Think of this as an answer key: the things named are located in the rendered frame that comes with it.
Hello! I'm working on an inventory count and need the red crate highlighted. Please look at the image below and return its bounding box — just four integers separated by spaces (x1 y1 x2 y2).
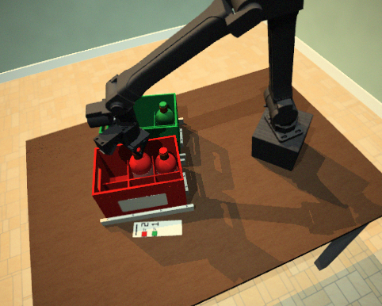
92 137 187 218

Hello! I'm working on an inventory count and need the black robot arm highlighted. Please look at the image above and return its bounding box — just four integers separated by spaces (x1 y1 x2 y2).
86 0 304 155

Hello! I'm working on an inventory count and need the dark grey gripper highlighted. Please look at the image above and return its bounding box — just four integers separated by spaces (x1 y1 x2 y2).
118 119 150 157

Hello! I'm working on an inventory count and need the white paper pick list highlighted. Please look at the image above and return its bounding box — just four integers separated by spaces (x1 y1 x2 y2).
133 220 182 238

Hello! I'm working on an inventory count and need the green bottle crate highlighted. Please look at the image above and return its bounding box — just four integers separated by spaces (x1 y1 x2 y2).
133 94 181 154

